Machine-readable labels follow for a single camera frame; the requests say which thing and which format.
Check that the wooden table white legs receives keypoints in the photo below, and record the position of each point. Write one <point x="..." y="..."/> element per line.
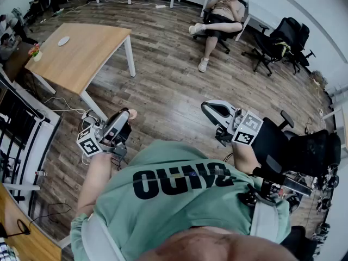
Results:
<point x="81" y="56"/>

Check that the plastic bottle red cap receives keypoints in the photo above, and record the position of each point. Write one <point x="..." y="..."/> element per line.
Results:
<point x="40" y="173"/>

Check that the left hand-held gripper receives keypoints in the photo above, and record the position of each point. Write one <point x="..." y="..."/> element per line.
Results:
<point x="88" y="143"/>

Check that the black yellow backpack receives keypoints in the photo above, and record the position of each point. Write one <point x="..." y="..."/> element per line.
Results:
<point x="282" y="48"/>

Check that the person's right forearm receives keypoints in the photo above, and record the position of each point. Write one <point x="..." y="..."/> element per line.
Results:
<point x="244" y="159"/>

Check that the person's green t-shirt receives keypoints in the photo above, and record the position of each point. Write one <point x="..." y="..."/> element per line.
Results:
<point x="176" y="213"/>

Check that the dark wooden desk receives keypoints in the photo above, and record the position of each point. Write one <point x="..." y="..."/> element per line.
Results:
<point x="19" y="61"/>

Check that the white round plate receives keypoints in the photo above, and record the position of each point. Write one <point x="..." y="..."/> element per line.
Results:
<point x="63" y="41"/>

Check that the pink flowers in white pot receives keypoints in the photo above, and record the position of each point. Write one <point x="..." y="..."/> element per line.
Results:
<point x="36" y="55"/>

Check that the white power strip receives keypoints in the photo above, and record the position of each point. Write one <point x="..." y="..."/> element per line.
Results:
<point x="160" y="6"/>

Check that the person's left forearm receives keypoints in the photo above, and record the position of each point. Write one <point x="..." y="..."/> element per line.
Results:
<point x="95" y="178"/>

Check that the black metal railing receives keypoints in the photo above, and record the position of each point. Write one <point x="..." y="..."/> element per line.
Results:
<point x="16" y="92"/>

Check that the person's chin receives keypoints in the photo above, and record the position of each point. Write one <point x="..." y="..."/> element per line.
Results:
<point x="217" y="246"/>

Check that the light wooden desk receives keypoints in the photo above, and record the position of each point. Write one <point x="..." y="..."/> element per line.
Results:
<point x="32" y="243"/>

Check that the black chest rig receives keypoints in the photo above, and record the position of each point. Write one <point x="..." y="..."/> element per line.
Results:
<point x="272" y="189"/>

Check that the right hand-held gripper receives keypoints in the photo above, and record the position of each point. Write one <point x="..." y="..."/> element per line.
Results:
<point x="248" y="126"/>

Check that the black office chair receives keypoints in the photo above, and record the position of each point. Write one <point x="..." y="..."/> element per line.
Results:
<point x="267" y="41"/>
<point x="222" y="43"/>
<point x="307" y="151"/>
<point x="301" y="37"/>

